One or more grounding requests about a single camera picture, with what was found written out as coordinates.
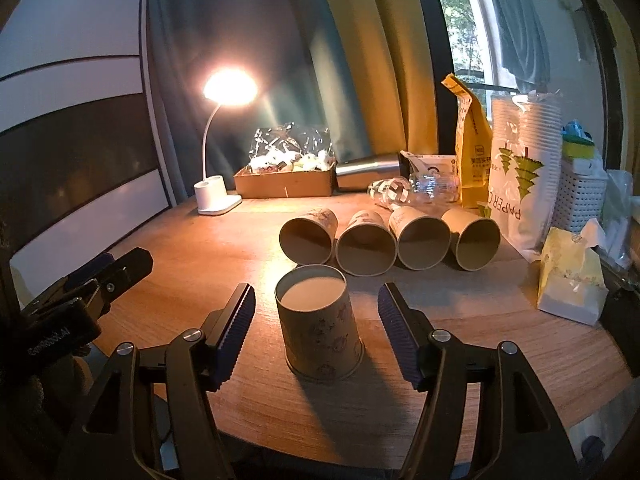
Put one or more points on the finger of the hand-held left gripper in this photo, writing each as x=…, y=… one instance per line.
x=131, y=266
x=90, y=267

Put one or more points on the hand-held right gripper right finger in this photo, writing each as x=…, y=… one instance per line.
x=400, y=342

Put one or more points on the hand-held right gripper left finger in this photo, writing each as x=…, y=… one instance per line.
x=234, y=342

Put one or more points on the brown paper cup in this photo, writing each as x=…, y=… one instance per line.
x=477, y=245
x=320, y=340
x=420, y=242
x=306, y=242
x=365, y=255

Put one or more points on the white desk lamp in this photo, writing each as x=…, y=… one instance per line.
x=216, y=201

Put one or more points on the clear plastic bottle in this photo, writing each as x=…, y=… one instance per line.
x=415, y=191

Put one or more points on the cardboard box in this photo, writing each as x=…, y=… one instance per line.
x=285, y=184

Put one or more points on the stainless steel thermos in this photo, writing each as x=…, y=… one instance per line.
x=367, y=170

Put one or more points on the yellow white tissue pack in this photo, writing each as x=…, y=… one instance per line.
x=570, y=280

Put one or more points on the white packet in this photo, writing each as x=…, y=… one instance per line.
x=435, y=162

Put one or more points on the clear plastic wrapped snacks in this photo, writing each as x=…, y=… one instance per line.
x=290, y=152

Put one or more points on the yellow paper bag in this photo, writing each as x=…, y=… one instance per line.
x=472, y=155

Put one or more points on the bagged stack of paper cups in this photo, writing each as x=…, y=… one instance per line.
x=525, y=175

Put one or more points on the white plastic basket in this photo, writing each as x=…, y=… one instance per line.
x=580, y=195

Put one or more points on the clear plastic bag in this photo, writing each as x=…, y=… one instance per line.
x=617, y=210

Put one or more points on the grey blue curtain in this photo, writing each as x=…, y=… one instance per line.
x=240, y=25

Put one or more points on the yellow curtain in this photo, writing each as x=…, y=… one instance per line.
x=380, y=60

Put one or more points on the hanging grey garment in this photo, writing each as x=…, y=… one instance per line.
x=520, y=35

